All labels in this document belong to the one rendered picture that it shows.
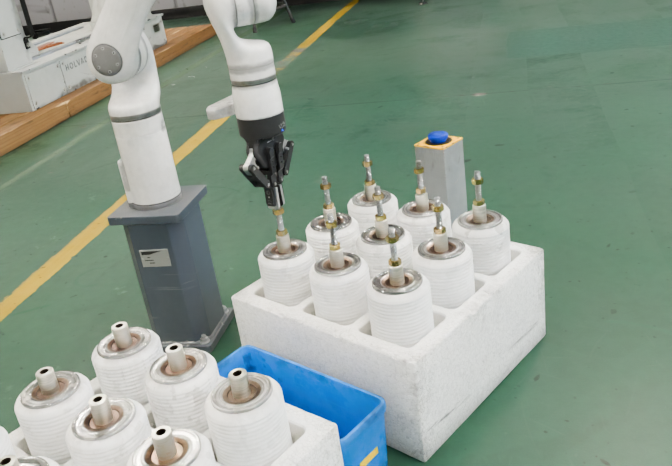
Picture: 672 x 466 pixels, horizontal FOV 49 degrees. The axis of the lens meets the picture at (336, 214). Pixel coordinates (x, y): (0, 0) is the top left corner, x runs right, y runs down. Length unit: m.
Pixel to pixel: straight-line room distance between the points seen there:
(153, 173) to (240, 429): 0.62
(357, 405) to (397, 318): 0.15
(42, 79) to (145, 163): 2.37
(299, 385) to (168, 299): 0.38
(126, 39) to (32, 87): 2.36
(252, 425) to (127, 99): 0.69
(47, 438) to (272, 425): 0.29
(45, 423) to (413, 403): 0.49
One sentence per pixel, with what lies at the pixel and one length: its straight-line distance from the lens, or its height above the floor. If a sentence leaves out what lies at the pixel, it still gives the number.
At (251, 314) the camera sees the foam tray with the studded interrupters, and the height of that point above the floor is 0.16.
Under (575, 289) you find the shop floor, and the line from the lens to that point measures 1.55.
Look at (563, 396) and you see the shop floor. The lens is 1.27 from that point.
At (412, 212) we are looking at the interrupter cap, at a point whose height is 0.25.
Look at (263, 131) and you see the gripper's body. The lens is 1.13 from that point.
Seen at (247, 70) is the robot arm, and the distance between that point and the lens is 1.11.
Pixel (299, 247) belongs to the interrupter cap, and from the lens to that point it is 1.23.
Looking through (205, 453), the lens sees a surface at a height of 0.25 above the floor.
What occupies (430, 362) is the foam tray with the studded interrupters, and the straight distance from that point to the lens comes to 1.07.
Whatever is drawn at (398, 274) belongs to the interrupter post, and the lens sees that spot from 1.07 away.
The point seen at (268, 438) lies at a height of 0.21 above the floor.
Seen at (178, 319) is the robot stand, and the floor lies 0.07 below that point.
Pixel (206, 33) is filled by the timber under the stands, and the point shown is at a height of 0.04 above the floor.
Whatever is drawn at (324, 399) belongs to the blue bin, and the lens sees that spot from 1.17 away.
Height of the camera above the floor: 0.78
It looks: 23 degrees down
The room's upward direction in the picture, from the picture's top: 8 degrees counter-clockwise
